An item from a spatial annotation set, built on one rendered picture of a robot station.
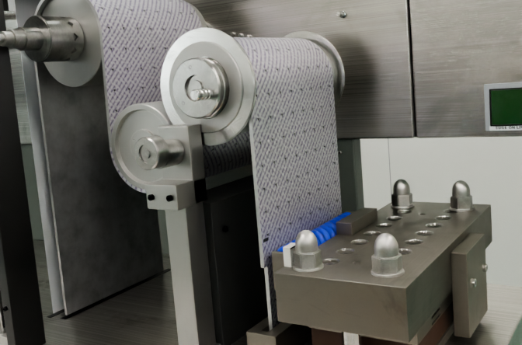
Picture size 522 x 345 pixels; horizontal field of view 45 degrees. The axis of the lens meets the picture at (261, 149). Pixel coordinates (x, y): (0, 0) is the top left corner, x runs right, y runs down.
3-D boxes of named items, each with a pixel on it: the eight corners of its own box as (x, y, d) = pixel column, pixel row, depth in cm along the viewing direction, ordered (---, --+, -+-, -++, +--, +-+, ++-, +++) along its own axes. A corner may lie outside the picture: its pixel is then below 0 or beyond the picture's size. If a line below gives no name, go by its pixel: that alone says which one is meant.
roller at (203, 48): (172, 134, 82) (164, 45, 81) (273, 115, 104) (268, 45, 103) (245, 132, 76) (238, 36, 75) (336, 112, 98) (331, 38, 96)
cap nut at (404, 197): (388, 208, 101) (386, 180, 101) (395, 203, 104) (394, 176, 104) (409, 209, 99) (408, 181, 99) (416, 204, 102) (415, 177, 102)
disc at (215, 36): (165, 146, 83) (154, 34, 82) (168, 145, 84) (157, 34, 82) (259, 145, 76) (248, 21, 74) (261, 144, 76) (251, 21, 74)
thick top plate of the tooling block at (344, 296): (277, 321, 74) (273, 272, 73) (394, 235, 107) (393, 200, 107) (408, 343, 65) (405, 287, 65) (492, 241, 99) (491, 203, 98)
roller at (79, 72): (43, 89, 97) (33, -3, 95) (152, 81, 118) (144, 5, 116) (108, 84, 89) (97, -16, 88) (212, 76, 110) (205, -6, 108)
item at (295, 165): (260, 267, 79) (248, 121, 76) (339, 222, 98) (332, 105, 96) (264, 268, 78) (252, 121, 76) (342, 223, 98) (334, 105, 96)
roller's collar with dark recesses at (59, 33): (23, 64, 89) (18, 18, 88) (57, 62, 94) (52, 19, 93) (53, 60, 86) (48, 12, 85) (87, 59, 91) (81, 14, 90)
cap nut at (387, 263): (366, 276, 69) (363, 236, 69) (377, 266, 72) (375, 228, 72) (398, 279, 67) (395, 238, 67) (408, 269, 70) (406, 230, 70)
